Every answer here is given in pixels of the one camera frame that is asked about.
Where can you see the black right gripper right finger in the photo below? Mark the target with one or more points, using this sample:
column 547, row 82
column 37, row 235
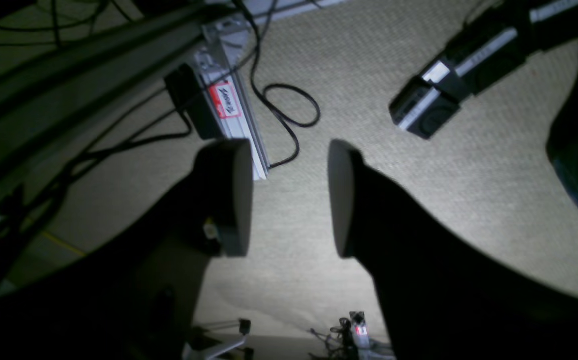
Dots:
column 440, row 297

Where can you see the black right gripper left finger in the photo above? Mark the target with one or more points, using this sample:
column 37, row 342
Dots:
column 134, row 297

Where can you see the aluminium frame rail with label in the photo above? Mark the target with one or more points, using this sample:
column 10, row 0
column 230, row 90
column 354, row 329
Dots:
column 216, row 65

